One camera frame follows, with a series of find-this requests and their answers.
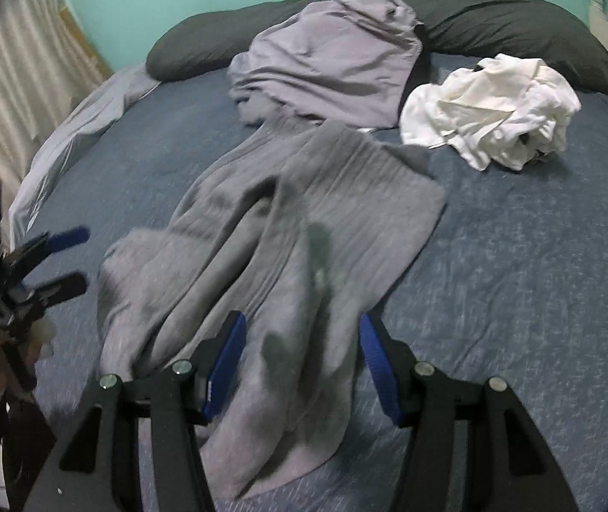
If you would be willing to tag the lilac grey shirt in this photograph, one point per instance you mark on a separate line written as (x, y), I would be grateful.
(325, 58)

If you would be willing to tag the dark grey long pillow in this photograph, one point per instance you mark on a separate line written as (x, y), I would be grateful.
(496, 21)

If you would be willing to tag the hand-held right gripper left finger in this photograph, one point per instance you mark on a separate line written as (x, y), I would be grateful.
(224, 368)

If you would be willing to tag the light grey duvet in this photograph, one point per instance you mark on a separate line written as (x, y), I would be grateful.
(69, 133)

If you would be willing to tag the black garment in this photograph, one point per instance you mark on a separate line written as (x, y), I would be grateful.
(422, 64)

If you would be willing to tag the wooden frame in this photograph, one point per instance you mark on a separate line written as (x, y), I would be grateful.
(88, 48)

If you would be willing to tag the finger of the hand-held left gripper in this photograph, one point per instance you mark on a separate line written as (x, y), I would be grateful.
(58, 242)
(61, 288)

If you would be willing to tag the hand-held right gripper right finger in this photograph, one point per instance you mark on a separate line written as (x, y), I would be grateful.
(381, 368)

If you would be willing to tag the blue patterned bed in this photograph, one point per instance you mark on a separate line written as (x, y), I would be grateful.
(522, 277)

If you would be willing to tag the white shirt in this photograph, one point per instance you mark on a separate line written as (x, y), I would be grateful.
(485, 106)

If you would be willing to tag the grey knit sweater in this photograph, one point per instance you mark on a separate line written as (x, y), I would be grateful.
(309, 213)

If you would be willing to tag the striped beige curtain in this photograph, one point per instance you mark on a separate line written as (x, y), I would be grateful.
(10, 90)

